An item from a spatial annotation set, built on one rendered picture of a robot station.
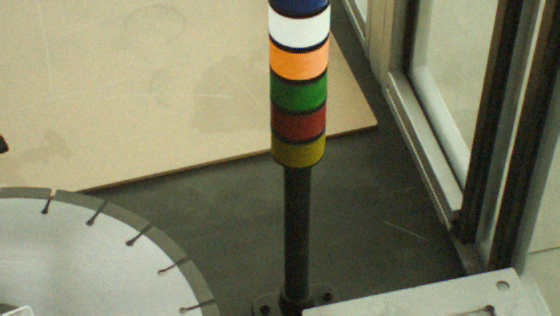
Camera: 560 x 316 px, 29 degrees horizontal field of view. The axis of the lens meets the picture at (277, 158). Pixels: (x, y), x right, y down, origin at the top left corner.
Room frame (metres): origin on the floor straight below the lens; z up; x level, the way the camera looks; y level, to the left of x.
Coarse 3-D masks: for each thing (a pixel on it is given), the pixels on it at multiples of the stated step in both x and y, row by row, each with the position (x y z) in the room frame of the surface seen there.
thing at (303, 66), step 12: (276, 48) 0.60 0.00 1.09; (312, 48) 0.60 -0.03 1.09; (324, 48) 0.61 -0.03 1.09; (276, 60) 0.60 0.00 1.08; (288, 60) 0.60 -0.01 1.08; (300, 60) 0.59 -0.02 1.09; (312, 60) 0.60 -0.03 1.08; (324, 60) 0.61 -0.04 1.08; (276, 72) 0.60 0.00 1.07; (288, 72) 0.60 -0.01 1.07; (300, 72) 0.59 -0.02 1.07; (312, 72) 0.60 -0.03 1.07; (324, 72) 0.60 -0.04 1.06
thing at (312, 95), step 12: (276, 84) 0.60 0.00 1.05; (288, 84) 0.60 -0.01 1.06; (300, 84) 0.59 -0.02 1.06; (312, 84) 0.60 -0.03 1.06; (324, 84) 0.61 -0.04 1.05; (276, 96) 0.60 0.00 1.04; (288, 96) 0.60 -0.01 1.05; (300, 96) 0.60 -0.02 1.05; (312, 96) 0.60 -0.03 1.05; (324, 96) 0.61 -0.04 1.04; (288, 108) 0.60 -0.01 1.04; (300, 108) 0.60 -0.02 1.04; (312, 108) 0.60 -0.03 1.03
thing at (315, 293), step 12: (312, 288) 0.63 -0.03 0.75; (324, 288) 0.63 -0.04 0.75; (264, 300) 0.62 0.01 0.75; (276, 300) 0.62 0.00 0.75; (288, 300) 0.61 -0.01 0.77; (312, 300) 0.61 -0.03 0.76; (324, 300) 0.62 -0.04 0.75; (336, 300) 0.62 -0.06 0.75; (264, 312) 0.60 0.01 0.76; (276, 312) 0.61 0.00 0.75; (288, 312) 0.60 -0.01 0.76; (300, 312) 0.60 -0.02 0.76
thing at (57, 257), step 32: (0, 224) 0.56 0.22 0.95; (32, 224) 0.55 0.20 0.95; (64, 224) 0.55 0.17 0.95; (96, 224) 0.55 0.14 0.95; (0, 256) 0.52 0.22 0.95; (32, 256) 0.52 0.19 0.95; (64, 256) 0.52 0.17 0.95; (96, 256) 0.52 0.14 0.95; (128, 256) 0.52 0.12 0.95; (160, 256) 0.52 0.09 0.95; (0, 288) 0.49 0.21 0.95; (32, 288) 0.49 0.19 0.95; (64, 288) 0.49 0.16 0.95; (96, 288) 0.49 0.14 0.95; (128, 288) 0.49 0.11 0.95; (160, 288) 0.49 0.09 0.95
